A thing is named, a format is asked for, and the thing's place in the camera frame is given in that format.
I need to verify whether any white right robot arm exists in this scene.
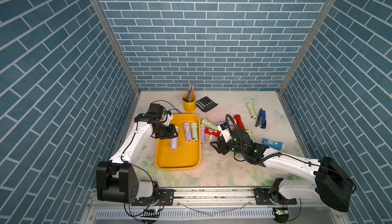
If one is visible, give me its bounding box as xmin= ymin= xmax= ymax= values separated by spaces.
xmin=210 ymin=129 xmax=356 ymax=212

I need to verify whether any metal corner frame post right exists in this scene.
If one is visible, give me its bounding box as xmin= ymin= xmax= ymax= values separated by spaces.
xmin=278 ymin=0 xmax=350 ymax=94

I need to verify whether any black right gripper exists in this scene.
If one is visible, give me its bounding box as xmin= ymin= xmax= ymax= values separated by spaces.
xmin=210 ymin=135 xmax=246 ymax=156

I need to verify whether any aluminium front rail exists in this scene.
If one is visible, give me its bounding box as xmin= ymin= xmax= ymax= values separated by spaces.
xmin=80 ymin=187 xmax=350 ymax=224

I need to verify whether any metal corner frame post left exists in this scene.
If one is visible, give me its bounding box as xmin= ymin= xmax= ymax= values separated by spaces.
xmin=79 ymin=0 xmax=141 ymax=94

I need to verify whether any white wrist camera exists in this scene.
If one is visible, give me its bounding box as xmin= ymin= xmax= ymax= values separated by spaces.
xmin=161 ymin=110 xmax=173 ymax=126
xmin=218 ymin=122 xmax=232 ymax=142

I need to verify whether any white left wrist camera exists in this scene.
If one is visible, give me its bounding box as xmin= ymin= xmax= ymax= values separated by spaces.
xmin=161 ymin=110 xmax=173 ymax=126

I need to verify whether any yellow pencil cup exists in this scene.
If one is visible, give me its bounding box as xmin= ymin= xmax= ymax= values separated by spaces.
xmin=183 ymin=94 xmax=197 ymax=113

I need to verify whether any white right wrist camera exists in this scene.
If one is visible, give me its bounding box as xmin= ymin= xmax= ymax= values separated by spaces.
xmin=218 ymin=122 xmax=232 ymax=142

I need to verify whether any pale green flashlight far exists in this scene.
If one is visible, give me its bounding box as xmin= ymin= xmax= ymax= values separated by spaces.
xmin=247 ymin=103 xmax=257 ymax=120

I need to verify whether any pale green flashlight yellow head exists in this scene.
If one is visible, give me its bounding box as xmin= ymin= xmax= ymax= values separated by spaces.
xmin=190 ymin=123 xmax=199 ymax=142

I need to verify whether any lilac flashlight yellow head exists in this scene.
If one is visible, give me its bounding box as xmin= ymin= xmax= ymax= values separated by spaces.
xmin=209 ymin=135 xmax=217 ymax=142

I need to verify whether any black calculator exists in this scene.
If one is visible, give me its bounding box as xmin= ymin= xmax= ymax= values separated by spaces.
xmin=196 ymin=96 xmax=217 ymax=113

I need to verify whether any blue black stapler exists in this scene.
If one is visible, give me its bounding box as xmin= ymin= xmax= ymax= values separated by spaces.
xmin=255 ymin=109 xmax=266 ymax=129

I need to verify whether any coloured pencils bunch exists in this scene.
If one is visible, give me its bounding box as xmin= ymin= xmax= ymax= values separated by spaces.
xmin=186 ymin=84 xmax=195 ymax=102

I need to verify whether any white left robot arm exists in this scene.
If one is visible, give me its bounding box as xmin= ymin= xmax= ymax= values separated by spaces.
xmin=96 ymin=103 xmax=178 ymax=205

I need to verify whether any metal corner frame post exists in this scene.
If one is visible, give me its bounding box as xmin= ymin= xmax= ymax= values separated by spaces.
xmin=278 ymin=0 xmax=350 ymax=94
xmin=79 ymin=0 xmax=141 ymax=94

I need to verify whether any red flashlight white head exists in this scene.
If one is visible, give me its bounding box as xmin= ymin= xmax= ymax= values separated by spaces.
xmin=205 ymin=128 xmax=221 ymax=137

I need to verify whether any yellow plastic tray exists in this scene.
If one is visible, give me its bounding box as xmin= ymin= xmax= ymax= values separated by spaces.
xmin=155 ymin=113 xmax=201 ymax=171

